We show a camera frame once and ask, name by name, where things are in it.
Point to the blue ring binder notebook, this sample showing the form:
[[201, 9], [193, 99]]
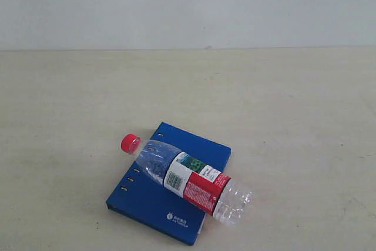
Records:
[[140, 198]]

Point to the clear plastic water bottle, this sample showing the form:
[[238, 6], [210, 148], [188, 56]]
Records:
[[209, 189]]

